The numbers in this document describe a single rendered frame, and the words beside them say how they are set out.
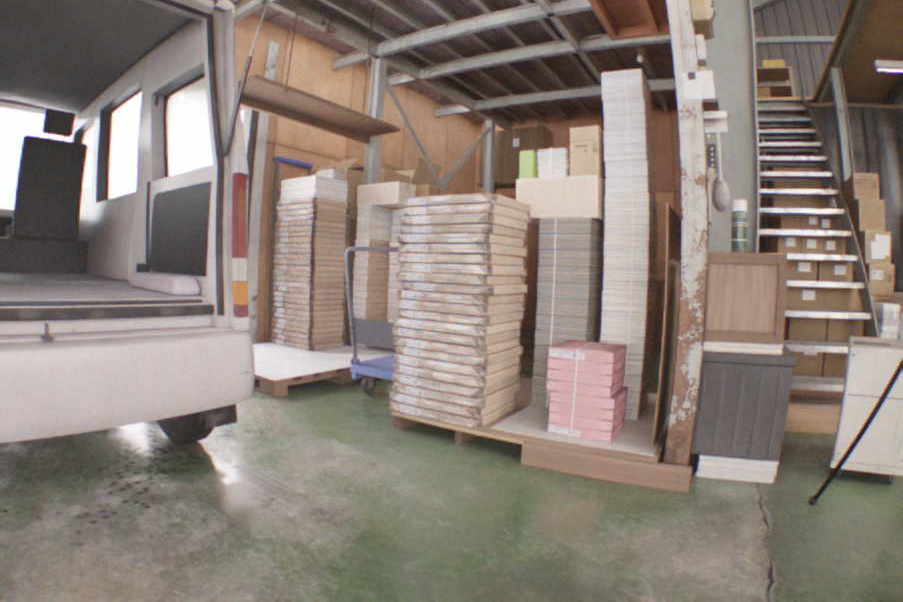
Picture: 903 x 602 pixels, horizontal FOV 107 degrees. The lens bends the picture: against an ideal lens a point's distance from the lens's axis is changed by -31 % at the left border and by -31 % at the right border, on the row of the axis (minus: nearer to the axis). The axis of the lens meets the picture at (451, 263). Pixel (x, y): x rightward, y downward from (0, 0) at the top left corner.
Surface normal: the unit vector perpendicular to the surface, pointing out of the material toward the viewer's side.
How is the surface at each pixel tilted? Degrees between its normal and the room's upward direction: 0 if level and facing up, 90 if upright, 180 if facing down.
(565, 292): 90
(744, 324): 90
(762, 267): 90
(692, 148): 90
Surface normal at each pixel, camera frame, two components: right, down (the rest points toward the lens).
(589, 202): -0.53, -0.03
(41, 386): 0.84, -0.02
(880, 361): -0.72, -0.04
